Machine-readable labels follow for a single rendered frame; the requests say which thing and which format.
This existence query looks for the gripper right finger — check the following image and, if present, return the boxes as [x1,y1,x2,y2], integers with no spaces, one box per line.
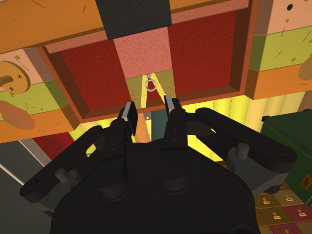
[163,94,298,196]

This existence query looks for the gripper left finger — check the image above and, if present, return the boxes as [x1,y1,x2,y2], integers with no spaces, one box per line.
[19,101,139,210]

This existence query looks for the brass round flange with peg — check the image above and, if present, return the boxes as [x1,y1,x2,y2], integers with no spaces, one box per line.
[0,60,31,94]

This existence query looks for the pink olive bench pin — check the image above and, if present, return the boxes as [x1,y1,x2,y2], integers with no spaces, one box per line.
[113,26,177,109]

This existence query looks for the orange wooden bench beam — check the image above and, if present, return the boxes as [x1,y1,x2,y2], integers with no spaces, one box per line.
[0,0,250,56]

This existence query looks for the red box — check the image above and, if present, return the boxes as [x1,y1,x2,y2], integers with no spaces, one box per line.
[32,132,75,161]

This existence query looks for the dark green metal box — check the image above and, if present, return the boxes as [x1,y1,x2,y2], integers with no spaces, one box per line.
[260,109,312,207]

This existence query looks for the pink green orange block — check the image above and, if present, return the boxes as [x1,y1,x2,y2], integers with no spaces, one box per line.
[0,47,82,144]
[244,0,312,101]

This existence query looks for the brown red small-drawer cabinet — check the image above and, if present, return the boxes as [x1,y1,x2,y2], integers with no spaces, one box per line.
[253,182,312,234]

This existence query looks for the red brown catch tray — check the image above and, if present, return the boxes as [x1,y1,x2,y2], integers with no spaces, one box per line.
[37,0,260,124]

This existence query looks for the dark grey clamp block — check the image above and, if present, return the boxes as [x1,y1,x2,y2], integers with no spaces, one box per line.
[94,0,173,40]

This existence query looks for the dark teal post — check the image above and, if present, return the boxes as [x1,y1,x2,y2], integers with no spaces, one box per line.
[145,109,169,142]

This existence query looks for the silver ring blank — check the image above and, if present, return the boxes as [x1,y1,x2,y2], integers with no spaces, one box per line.
[145,79,157,92]

